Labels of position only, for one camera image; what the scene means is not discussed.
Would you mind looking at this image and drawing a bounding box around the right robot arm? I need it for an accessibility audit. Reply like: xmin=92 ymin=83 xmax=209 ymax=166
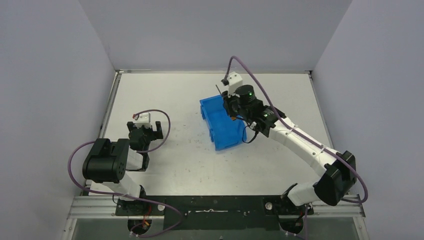
xmin=221 ymin=84 xmax=357 ymax=207

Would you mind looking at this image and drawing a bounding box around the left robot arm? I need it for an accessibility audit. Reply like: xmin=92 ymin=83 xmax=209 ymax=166
xmin=82 ymin=121 xmax=164 ymax=201

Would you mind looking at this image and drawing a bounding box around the blue plastic bin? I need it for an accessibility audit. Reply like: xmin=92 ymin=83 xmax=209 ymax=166
xmin=199 ymin=95 xmax=247 ymax=151

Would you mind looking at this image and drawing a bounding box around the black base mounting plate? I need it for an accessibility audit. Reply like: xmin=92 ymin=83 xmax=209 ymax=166
xmin=115 ymin=195 xmax=314 ymax=233

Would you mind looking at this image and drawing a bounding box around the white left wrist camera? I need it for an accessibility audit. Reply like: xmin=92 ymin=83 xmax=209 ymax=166
xmin=132 ymin=112 xmax=152 ymax=128

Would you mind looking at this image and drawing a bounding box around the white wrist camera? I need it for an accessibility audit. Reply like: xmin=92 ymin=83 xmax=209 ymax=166
xmin=132 ymin=112 xmax=152 ymax=128
xmin=221 ymin=71 xmax=243 ymax=98

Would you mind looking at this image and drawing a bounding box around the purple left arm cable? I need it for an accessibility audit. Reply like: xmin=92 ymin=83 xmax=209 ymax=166
xmin=67 ymin=109 xmax=184 ymax=239

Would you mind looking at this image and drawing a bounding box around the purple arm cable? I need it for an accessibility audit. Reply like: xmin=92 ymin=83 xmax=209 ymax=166
xmin=225 ymin=55 xmax=369 ymax=204
xmin=67 ymin=109 xmax=184 ymax=239

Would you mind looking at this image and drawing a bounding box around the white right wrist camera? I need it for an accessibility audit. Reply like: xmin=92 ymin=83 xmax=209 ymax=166
xmin=221 ymin=71 xmax=243 ymax=98

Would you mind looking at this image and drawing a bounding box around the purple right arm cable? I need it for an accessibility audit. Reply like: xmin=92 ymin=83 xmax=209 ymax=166
xmin=225 ymin=55 xmax=369 ymax=204

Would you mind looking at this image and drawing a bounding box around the aluminium front rail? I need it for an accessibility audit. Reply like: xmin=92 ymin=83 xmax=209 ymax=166
xmin=67 ymin=194 xmax=366 ymax=220

